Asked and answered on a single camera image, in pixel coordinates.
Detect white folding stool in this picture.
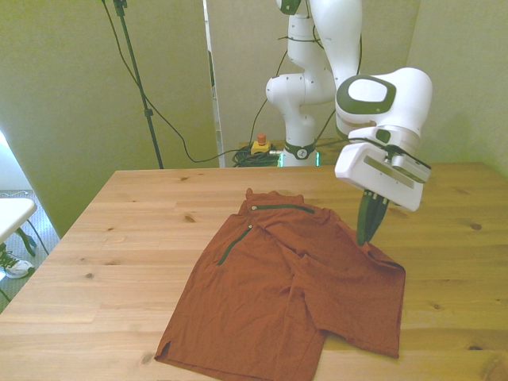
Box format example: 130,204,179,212
0,197,40,258

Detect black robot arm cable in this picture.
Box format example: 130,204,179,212
250,0,402,160

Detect coiled dark cable bundle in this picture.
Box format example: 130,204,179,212
231,144,285,168

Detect white partition post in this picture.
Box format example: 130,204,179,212
202,0,225,168

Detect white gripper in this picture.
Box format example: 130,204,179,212
334,141,428,244

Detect dark tripod pole stand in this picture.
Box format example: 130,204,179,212
101,0,165,171

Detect rust red shorts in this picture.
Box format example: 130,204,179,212
153,187,407,381

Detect white sneaker green laces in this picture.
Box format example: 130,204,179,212
0,243,37,280

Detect black tripod stand cable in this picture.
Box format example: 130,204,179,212
101,0,240,164

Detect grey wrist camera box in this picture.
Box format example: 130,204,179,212
381,145,433,184

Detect yellow emergency stop box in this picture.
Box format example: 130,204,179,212
250,133,275,156

